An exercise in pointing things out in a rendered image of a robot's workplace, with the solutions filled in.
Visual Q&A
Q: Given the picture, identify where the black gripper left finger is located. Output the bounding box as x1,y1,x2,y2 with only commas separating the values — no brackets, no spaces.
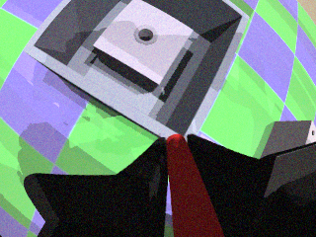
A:
24,137,169,237

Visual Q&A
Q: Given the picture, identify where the dark red peg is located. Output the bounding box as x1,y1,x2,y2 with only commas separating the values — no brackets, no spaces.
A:
166,134,225,237

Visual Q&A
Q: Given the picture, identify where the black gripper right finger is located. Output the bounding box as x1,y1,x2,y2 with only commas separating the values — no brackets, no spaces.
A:
187,133,316,237

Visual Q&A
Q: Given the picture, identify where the white square plate with hole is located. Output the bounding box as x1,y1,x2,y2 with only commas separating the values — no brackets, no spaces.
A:
94,0,193,92

